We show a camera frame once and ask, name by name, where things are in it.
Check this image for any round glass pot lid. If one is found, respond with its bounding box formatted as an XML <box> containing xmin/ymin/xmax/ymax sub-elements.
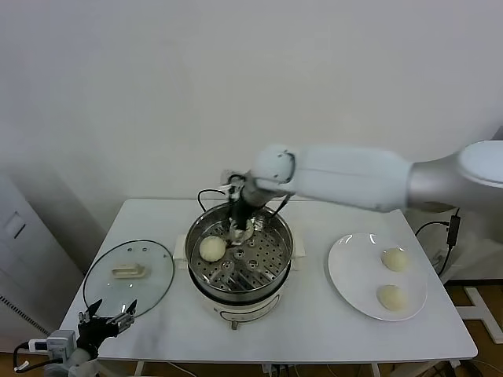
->
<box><xmin>83</xmin><ymin>240</ymin><xmax>176</xmax><ymax>320</ymax></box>

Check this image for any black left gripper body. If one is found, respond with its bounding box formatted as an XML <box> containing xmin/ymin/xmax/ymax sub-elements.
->
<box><xmin>76</xmin><ymin>315</ymin><xmax>120</xmax><ymax>351</ymax></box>

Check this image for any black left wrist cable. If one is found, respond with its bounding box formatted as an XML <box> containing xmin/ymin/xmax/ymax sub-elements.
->
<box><xmin>13</xmin><ymin>340</ymin><xmax>33</xmax><ymax>373</ymax></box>

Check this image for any cream electric cooker base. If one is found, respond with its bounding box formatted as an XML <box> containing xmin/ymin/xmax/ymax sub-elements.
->
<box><xmin>172</xmin><ymin>232</ymin><xmax>307</xmax><ymax>331</ymax></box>

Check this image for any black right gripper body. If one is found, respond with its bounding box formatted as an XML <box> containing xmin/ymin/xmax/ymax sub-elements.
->
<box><xmin>229</xmin><ymin>201</ymin><xmax>249</xmax><ymax>233</ymax></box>

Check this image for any black cooker power cord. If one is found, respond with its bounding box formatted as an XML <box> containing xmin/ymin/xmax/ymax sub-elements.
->
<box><xmin>196</xmin><ymin>189</ymin><xmax>231</xmax><ymax>215</ymax></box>

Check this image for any black power adapter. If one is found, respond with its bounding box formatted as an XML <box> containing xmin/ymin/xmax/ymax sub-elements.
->
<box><xmin>446</xmin><ymin>214</ymin><xmax>460</xmax><ymax>247</ymax></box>

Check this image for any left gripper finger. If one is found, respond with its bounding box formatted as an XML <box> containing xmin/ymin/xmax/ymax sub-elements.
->
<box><xmin>77</xmin><ymin>298</ymin><xmax>105</xmax><ymax>324</ymax></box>
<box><xmin>111</xmin><ymin>298</ymin><xmax>139</xmax><ymax>328</ymax></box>

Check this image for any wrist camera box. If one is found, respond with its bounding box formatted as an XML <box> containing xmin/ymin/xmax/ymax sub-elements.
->
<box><xmin>29</xmin><ymin>330</ymin><xmax>78</xmax><ymax>358</ymax></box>
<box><xmin>222</xmin><ymin>170</ymin><xmax>245</xmax><ymax>197</ymax></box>

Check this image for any perforated steel steamer basket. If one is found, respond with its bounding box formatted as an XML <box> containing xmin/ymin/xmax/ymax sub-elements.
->
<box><xmin>172</xmin><ymin>203</ymin><xmax>307</xmax><ymax>302</ymax></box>

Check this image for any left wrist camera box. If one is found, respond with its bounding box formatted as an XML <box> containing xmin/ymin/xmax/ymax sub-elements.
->
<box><xmin>29</xmin><ymin>330</ymin><xmax>78</xmax><ymax>358</ymax></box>

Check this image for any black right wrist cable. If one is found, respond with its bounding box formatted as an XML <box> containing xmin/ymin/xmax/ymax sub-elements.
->
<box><xmin>270</xmin><ymin>190</ymin><xmax>296</xmax><ymax>216</ymax></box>

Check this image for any white desk base frame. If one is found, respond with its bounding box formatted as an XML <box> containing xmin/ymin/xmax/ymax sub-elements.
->
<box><xmin>463</xmin><ymin>284</ymin><xmax>503</xmax><ymax>342</ymax></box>

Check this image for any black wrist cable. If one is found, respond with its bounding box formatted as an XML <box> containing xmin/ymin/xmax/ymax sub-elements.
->
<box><xmin>270</xmin><ymin>190</ymin><xmax>296</xmax><ymax>216</ymax></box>
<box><xmin>13</xmin><ymin>340</ymin><xmax>33</xmax><ymax>373</ymax></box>

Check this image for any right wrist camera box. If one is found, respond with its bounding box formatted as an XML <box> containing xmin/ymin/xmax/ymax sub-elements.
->
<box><xmin>222</xmin><ymin>170</ymin><xmax>245</xmax><ymax>197</ymax></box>

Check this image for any white floor cabinet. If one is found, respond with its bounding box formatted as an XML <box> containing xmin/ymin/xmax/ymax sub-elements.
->
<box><xmin>0</xmin><ymin>172</ymin><xmax>86</xmax><ymax>342</ymax></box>

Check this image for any round white plate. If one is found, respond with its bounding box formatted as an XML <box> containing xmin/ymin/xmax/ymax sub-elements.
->
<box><xmin>328</xmin><ymin>232</ymin><xmax>428</xmax><ymax>322</ymax></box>

